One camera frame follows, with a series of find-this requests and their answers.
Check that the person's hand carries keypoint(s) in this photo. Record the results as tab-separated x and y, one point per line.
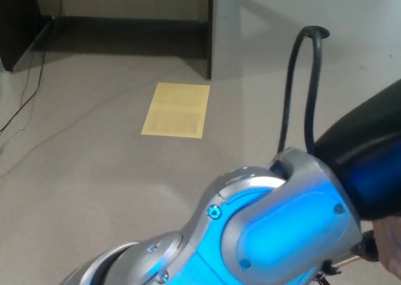
391	244

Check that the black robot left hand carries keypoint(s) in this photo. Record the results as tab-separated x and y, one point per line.
369	159

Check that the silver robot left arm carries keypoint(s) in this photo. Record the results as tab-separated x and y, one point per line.
282	228

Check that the black round floor grommet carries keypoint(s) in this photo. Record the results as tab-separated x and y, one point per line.
325	33

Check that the gray desk side panel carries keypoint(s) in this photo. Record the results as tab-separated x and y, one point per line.
225	28

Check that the yellow paper sheet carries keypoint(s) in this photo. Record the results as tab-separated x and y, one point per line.
177	109

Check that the black desk side panel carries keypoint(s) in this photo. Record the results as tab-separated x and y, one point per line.
17	22

